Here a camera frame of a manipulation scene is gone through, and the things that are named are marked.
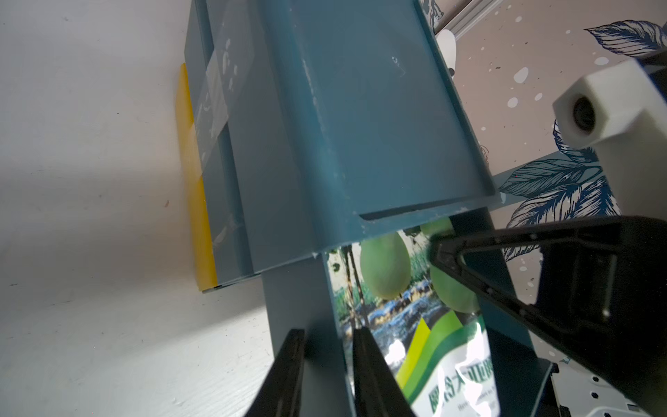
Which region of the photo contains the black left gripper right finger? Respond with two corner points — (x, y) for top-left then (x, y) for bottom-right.
(353, 327), (414, 417)

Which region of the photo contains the teal sliding drawer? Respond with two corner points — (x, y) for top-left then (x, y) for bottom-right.
(262, 210), (557, 416)

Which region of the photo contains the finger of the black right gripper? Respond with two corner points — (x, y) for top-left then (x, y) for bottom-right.
(430, 221), (623, 365)

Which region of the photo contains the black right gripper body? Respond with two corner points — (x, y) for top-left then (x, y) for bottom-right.
(535, 216), (666, 416)

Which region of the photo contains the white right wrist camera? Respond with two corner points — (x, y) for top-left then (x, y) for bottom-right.
(553, 51), (666, 220)

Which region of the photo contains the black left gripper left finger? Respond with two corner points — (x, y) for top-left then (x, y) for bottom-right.
(245, 329), (306, 417)

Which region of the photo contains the clear adhesive tape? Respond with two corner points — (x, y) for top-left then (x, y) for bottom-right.
(195, 1), (255, 169)

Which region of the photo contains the yellow pad under cabinet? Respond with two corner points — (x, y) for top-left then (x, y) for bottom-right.
(175, 64), (218, 292)

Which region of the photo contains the teal drawer cabinet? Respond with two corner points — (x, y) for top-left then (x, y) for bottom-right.
(184, 1), (494, 288)

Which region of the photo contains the green gourd seed bag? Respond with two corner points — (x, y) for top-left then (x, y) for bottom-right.
(326, 217), (500, 416)

